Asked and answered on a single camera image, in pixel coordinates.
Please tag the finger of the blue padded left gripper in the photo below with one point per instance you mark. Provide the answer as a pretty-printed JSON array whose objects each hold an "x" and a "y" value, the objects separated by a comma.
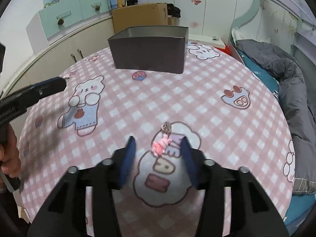
[{"x": 49, "y": 87}]

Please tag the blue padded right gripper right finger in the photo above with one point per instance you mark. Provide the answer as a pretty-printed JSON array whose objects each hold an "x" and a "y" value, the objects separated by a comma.
[{"x": 252, "y": 211}]

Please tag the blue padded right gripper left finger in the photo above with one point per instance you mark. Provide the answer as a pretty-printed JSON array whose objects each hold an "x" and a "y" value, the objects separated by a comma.
[{"x": 64, "y": 213}]

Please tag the pink knot keychain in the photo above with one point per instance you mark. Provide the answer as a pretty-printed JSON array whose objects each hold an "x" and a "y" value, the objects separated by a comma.
[{"x": 158, "y": 148}]

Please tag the person's left hand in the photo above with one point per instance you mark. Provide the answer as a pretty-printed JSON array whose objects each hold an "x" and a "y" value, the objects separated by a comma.
[{"x": 11, "y": 164}]

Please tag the beige low cabinet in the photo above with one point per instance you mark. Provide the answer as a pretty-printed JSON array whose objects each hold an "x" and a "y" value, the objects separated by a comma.
[{"x": 62, "y": 54}]

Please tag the teal drawer stair unit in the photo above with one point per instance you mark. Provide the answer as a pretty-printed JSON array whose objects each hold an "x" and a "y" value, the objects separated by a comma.
[{"x": 52, "y": 23}]

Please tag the pink checkered bear tablecloth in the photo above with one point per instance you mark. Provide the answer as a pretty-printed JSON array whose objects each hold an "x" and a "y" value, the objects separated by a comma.
[{"x": 216, "y": 103}]

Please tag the grey duvet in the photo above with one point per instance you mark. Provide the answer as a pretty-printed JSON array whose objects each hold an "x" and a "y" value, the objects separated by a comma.
[{"x": 297, "y": 103}]

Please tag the grey metal tin box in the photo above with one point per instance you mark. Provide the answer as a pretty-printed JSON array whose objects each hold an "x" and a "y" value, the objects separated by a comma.
[{"x": 150, "y": 48}]

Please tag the brown cardboard box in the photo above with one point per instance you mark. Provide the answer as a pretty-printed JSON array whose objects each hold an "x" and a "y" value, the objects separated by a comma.
[{"x": 150, "y": 14}]

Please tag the red storage bench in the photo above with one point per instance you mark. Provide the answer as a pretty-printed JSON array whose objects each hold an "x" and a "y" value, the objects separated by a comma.
[{"x": 212, "y": 41}]

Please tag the teal bunk bed frame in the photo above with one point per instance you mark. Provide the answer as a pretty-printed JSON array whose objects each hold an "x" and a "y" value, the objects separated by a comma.
[{"x": 288, "y": 24}]

